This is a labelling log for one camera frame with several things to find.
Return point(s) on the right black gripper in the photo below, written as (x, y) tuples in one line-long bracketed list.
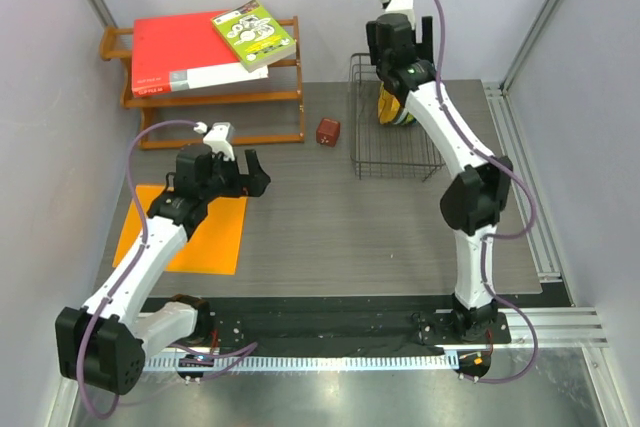
[(423, 51)]

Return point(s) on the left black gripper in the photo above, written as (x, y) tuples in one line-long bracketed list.
[(251, 184)]

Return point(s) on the orange dotted plate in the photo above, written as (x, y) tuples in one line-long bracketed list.
[(389, 110)]

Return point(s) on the green dotted plate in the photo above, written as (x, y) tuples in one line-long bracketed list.
[(408, 120)]

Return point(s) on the black wire dish rack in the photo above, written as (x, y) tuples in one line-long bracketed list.
[(383, 151)]

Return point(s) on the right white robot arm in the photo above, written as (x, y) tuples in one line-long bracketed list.
[(477, 195)]

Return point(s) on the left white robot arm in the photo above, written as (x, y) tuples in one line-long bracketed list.
[(104, 343)]

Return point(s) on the wooden shelf rack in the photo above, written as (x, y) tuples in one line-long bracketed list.
[(111, 47)]

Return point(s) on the orange mat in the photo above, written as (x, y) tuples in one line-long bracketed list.
[(214, 247)]

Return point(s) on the red brown cube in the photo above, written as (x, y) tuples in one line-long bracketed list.
[(328, 132)]

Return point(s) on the green book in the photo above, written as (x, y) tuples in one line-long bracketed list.
[(254, 35)]

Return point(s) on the red file folder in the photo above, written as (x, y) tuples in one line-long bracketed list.
[(183, 52)]

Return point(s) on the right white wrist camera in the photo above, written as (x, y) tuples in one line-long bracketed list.
[(405, 7)]

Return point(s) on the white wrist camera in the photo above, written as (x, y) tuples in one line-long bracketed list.
[(405, 7), (219, 138)]

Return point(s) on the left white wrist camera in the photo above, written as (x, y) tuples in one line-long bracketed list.
[(219, 138)]

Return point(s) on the perforated metal rail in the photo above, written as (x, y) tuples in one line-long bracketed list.
[(175, 362)]

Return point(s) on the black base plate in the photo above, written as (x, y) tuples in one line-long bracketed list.
[(352, 326)]

